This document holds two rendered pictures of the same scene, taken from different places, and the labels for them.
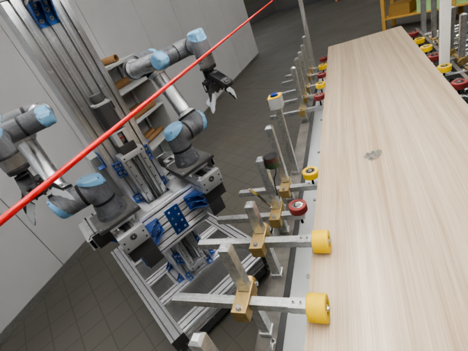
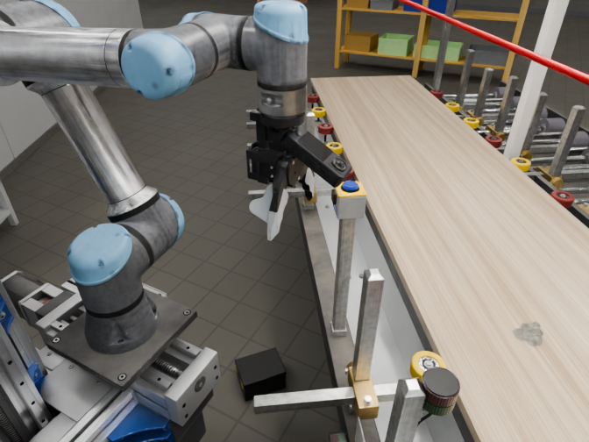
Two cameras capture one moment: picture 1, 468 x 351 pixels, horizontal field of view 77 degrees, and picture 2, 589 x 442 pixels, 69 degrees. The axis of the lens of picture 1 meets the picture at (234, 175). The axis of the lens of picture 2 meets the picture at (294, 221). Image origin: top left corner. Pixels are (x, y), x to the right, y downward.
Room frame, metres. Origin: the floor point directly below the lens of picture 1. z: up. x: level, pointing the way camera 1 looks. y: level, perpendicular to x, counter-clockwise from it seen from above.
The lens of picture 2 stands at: (0.85, 0.27, 1.75)
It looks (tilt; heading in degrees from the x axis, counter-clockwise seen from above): 34 degrees down; 326
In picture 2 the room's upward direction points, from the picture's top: straight up
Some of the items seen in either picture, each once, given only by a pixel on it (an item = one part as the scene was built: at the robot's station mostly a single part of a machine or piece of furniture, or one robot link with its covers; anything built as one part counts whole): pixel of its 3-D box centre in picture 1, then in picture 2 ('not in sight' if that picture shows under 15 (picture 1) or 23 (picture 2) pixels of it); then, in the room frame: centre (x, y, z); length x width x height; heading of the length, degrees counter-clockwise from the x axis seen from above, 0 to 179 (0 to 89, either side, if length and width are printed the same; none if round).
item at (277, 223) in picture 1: (278, 213); not in sight; (1.07, -0.12, 0.85); 0.14 x 0.06 x 0.05; 152
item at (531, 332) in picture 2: (372, 153); (532, 331); (1.13, -0.65, 0.91); 0.09 x 0.07 x 0.02; 90
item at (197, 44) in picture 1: (198, 43); (279, 45); (1.40, -0.08, 1.61); 0.09 x 0.08 x 0.11; 35
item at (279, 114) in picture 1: (287, 141); (342, 276); (1.55, -0.37, 0.93); 0.05 x 0.05 x 0.45; 62
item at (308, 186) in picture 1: (276, 190); (343, 396); (1.30, -0.18, 0.81); 0.44 x 0.03 x 0.04; 62
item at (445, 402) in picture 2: (271, 158); (439, 386); (1.07, -0.17, 1.13); 0.06 x 0.06 x 0.02
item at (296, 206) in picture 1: (299, 213); not in sight; (1.01, -0.21, 0.85); 0.08 x 0.08 x 0.11
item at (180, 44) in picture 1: (183, 49); (214, 43); (1.47, -0.01, 1.61); 0.11 x 0.11 x 0.08; 35
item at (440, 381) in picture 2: (276, 176); (429, 419); (1.07, -0.17, 1.04); 0.06 x 0.06 x 0.22; 62
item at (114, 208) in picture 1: (108, 205); not in sight; (1.36, 0.65, 1.09); 0.15 x 0.15 x 0.10
